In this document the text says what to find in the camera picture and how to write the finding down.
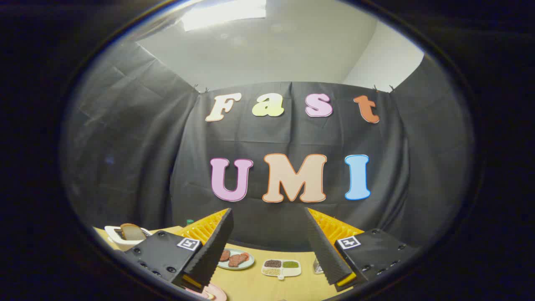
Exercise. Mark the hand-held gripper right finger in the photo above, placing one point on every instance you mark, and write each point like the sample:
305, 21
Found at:
328, 251

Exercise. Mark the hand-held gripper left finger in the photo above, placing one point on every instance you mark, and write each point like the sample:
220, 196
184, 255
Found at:
211, 251

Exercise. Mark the brown crust bread slice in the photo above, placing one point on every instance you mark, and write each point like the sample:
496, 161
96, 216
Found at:
133, 232

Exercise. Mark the brown meat patty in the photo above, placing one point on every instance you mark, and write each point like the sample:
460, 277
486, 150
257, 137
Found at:
225, 255
238, 259

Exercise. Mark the clear glass utensil holder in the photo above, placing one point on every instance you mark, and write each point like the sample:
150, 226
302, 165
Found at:
317, 266

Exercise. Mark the light green round plate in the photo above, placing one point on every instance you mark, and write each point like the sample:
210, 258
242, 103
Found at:
250, 262

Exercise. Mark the white divided bean dish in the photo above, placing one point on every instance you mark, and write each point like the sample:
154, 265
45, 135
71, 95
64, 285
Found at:
292, 271

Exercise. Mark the pink round plate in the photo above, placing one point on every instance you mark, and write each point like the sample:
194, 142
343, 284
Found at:
217, 292

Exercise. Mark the white toaster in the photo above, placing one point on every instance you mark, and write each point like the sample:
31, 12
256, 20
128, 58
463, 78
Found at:
112, 234

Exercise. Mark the black backdrop cloth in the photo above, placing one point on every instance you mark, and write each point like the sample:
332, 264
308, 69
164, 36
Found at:
167, 146

